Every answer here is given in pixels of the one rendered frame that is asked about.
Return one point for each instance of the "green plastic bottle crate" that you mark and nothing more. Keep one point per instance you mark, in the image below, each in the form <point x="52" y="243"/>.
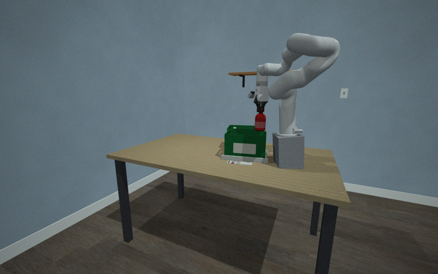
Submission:
<point x="241" y="127"/>
<point x="245" y="143"/>

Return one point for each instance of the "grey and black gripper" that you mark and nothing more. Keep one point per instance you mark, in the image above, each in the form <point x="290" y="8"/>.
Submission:
<point x="261" y="96"/>

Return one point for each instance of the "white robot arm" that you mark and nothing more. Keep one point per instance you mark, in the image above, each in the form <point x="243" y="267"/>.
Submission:
<point x="325" y="49"/>

